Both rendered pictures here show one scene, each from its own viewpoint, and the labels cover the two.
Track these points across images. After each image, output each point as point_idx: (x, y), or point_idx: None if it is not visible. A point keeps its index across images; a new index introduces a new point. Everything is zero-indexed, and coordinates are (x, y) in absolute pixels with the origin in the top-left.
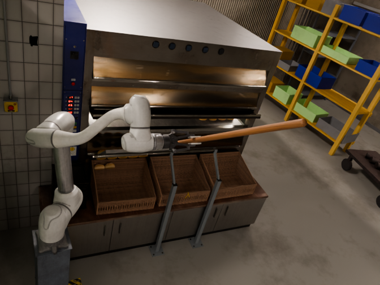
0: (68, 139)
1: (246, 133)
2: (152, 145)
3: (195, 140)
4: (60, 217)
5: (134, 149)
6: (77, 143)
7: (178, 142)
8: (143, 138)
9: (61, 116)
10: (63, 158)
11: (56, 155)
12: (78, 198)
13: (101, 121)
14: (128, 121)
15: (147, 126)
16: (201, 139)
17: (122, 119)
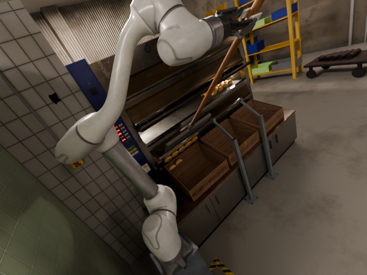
0: (98, 119)
1: None
2: (209, 29)
3: (253, 9)
4: (164, 224)
5: (187, 45)
6: (112, 117)
7: (226, 57)
8: (189, 20)
9: (88, 115)
10: (125, 161)
11: (116, 162)
12: (169, 194)
13: (118, 58)
14: (149, 16)
15: (182, 4)
16: None
17: (142, 28)
